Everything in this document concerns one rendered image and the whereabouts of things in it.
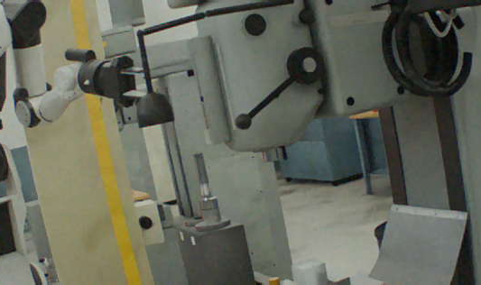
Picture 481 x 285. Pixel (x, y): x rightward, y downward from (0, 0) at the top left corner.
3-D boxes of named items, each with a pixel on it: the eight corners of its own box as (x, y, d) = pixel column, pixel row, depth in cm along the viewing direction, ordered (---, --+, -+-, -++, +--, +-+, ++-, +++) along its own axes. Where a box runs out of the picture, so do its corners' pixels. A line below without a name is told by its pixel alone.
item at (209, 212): (203, 225, 186) (198, 204, 185) (203, 222, 190) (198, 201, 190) (221, 222, 186) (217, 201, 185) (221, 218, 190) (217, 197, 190)
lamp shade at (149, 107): (131, 130, 141) (124, 97, 140) (154, 124, 147) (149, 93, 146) (158, 124, 137) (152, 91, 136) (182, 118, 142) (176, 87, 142)
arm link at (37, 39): (2, 47, 199) (-4, 2, 194) (26, 40, 205) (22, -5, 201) (22, 50, 192) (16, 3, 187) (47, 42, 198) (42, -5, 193)
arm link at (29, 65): (11, 123, 204) (0, 50, 196) (44, 110, 213) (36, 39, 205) (30, 130, 196) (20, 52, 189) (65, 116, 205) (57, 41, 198)
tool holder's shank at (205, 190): (200, 199, 186) (191, 155, 185) (201, 197, 189) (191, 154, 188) (213, 197, 186) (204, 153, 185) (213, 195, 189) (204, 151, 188)
